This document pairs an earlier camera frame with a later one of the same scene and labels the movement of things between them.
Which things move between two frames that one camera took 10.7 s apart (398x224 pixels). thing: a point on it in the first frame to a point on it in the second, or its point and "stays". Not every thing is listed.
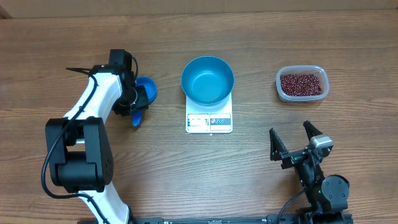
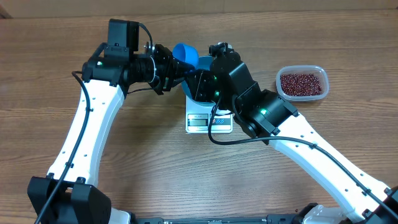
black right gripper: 278,149 to 209,81
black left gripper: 119,108 to 173,67
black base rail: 272,219 stays
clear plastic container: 302,83 stays
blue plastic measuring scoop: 151,88 to 187,53
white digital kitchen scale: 209,119 stays
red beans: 297,84 stays
